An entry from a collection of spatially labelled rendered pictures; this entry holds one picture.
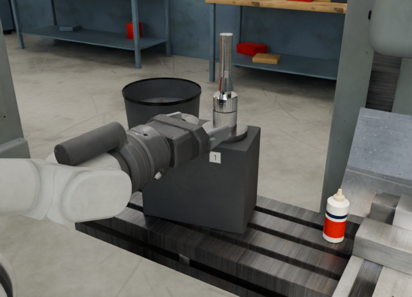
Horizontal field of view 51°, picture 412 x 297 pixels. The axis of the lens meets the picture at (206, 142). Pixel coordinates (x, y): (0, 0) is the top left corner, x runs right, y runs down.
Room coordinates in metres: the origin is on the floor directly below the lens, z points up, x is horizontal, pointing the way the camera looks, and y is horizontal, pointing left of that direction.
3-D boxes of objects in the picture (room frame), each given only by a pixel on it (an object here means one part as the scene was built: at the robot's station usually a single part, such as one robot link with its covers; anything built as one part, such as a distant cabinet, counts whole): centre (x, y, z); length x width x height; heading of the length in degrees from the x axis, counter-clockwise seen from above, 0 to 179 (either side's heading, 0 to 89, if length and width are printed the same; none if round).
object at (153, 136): (0.62, 0.08, 1.15); 0.13 x 0.12 x 0.10; 53
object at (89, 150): (0.54, 0.15, 1.16); 0.11 x 0.11 x 0.11; 53
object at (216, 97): (0.78, -0.04, 1.18); 0.05 x 0.05 x 0.01
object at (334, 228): (0.70, -0.25, 0.97); 0.04 x 0.04 x 0.11
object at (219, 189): (0.79, 0.01, 1.02); 0.22 x 0.12 x 0.20; 71
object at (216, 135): (0.66, -0.02, 1.15); 0.06 x 0.02 x 0.03; 143
